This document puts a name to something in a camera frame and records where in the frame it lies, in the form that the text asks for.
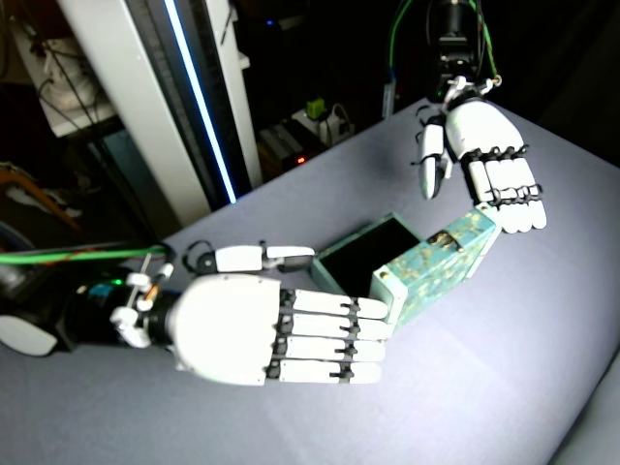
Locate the grey table cloth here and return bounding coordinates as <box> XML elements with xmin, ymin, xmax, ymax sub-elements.
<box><xmin>0</xmin><ymin>96</ymin><xmax>620</xmax><ymax>465</ymax></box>

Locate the grey cable with blue plug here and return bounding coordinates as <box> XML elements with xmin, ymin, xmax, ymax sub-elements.
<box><xmin>381</xmin><ymin>72</ymin><xmax>397</xmax><ymax>120</ymax></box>

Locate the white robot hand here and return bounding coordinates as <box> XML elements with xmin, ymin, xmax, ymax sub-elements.
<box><xmin>414</xmin><ymin>98</ymin><xmax>548</xmax><ymax>234</ymax></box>
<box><xmin>173</xmin><ymin>240</ymin><xmax>394</xmax><ymax>388</ymax></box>

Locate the teal floral hinged box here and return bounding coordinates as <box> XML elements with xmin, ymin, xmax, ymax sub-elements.
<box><xmin>309</xmin><ymin>202</ymin><xmax>503</xmax><ymax>338</ymax></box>

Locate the green cable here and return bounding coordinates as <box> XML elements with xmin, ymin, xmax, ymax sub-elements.
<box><xmin>388</xmin><ymin>0</ymin><xmax>414</xmax><ymax>82</ymax></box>
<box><xmin>0</xmin><ymin>243</ymin><xmax>171</xmax><ymax>266</ymax></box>

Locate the black device with red light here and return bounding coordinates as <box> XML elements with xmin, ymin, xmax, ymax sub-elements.
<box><xmin>255</xmin><ymin>121</ymin><xmax>319</xmax><ymax>176</ymax></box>

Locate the white column with blue light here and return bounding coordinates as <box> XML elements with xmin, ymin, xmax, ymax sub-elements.
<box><xmin>56</xmin><ymin>0</ymin><xmax>263</xmax><ymax>229</ymax></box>

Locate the white shelf with cables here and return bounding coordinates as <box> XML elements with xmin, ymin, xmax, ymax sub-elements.
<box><xmin>9</xmin><ymin>18</ymin><xmax>118</xmax><ymax>140</ymax></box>

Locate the white power strip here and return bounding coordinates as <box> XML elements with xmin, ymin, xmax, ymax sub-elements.
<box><xmin>290</xmin><ymin>102</ymin><xmax>356</xmax><ymax>146</ymax></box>

